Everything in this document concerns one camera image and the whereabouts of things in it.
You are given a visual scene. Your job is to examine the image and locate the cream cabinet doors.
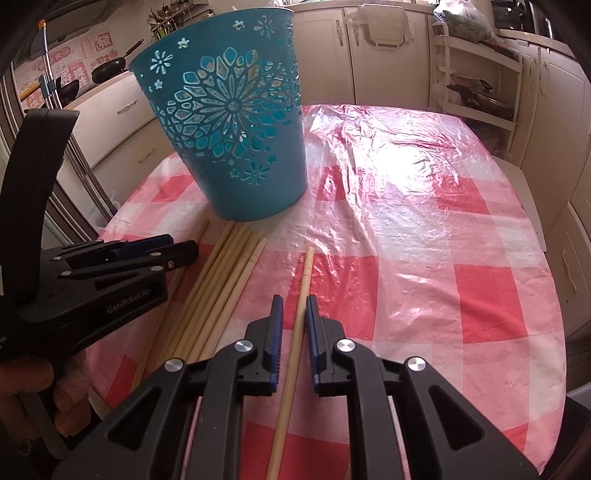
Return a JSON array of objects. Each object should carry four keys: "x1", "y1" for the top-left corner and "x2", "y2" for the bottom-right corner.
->
[{"x1": 293, "y1": 4, "x2": 435, "y2": 109}]

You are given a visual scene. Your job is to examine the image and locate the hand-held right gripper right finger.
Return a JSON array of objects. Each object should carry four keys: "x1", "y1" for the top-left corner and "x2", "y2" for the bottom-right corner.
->
[{"x1": 305, "y1": 295, "x2": 541, "y2": 480}]

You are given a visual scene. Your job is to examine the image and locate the pale wooden chopstick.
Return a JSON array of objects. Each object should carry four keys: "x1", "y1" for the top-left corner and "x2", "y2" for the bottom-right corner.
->
[{"x1": 265, "y1": 247, "x2": 316, "y2": 480}]

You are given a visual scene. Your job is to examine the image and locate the utensil holder with cutlery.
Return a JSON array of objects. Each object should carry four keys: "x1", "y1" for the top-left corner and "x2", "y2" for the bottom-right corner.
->
[{"x1": 147, "y1": 9, "x2": 172, "y2": 41}]

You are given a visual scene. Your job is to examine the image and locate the stainless steel refrigerator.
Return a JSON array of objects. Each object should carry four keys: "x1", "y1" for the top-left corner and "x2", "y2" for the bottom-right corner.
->
[{"x1": 0, "y1": 69, "x2": 122, "y2": 241}]

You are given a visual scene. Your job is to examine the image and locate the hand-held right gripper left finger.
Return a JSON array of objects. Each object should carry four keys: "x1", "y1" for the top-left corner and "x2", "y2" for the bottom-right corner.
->
[{"x1": 51, "y1": 295, "x2": 284, "y2": 480}]

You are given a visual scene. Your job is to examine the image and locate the dark countertop appliance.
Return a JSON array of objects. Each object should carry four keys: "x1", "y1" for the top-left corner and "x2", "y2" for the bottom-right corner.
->
[{"x1": 489, "y1": 0, "x2": 555, "y2": 38}]

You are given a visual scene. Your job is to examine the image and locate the pink checkered plastic tablecloth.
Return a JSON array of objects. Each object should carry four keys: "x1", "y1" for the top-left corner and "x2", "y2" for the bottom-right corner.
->
[{"x1": 85, "y1": 104, "x2": 568, "y2": 480}]

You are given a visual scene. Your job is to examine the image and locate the clear plastic bag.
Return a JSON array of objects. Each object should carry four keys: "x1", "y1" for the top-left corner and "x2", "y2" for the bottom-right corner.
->
[{"x1": 438, "y1": 0, "x2": 506, "y2": 47}]

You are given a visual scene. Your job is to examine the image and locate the blue cut-out plastic basket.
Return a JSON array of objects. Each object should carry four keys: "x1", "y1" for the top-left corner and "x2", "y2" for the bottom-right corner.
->
[{"x1": 128, "y1": 8, "x2": 309, "y2": 222}]

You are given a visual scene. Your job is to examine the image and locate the cream drawer cabinet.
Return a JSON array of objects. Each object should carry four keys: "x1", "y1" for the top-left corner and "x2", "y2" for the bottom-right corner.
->
[{"x1": 69, "y1": 69, "x2": 160, "y2": 169}]

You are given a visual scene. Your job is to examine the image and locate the mop pole with blue clip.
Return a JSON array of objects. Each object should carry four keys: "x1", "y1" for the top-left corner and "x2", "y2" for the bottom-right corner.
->
[{"x1": 37, "y1": 21, "x2": 62, "y2": 112}]

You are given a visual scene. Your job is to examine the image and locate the white shelf rack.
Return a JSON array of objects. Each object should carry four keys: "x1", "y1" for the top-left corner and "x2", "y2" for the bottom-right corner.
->
[{"x1": 431, "y1": 23, "x2": 525, "y2": 160}]

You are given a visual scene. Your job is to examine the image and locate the row of wooden chopsticks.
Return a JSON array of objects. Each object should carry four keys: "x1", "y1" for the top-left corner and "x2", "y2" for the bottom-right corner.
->
[{"x1": 133, "y1": 220, "x2": 269, "y2": 386}]

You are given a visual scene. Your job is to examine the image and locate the black wok with long handle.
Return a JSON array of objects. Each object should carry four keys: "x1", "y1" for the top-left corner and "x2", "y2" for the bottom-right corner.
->
[{"x1": 91, "y1": 41, "x2": 145, "y2": 85}]

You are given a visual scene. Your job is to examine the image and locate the small black wok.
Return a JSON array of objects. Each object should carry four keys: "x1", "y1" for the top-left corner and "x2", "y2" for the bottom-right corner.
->
[{"x1": 48, "y1": 78, "x2": 80, "y2": 107}]

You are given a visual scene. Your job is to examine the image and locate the person's left hand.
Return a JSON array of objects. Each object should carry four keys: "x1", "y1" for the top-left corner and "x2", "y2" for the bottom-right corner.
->
[{"x1": 0, "y1": 357, "x2": 92, "y2": 437}]

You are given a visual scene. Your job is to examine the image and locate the cream tall cabinet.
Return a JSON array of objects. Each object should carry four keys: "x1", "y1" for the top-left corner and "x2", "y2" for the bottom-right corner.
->
[{"x1": 517, "y1": 30, "x2": 591, "y2": 324}]

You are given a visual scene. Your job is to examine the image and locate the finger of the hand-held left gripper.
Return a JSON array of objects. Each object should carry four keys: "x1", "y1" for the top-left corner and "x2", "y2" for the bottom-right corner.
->
[
  {"x1": 55, "y1": 234, "x2": 175, "y2": 268},
  {"x1": 60, "y1": 240, "x2": 200, "y2": 281}
]

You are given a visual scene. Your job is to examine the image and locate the steel pot with lid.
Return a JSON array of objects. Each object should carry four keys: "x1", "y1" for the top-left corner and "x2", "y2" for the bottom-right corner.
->
[{"x1": 447, "y1": 79, "x2": 515, "y2": 121}]

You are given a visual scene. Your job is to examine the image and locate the red wall stickers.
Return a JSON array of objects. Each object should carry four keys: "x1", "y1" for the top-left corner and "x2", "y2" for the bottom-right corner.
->
[{"x1": 51, "y1": 30, "x2": 116, "y2": 88}]

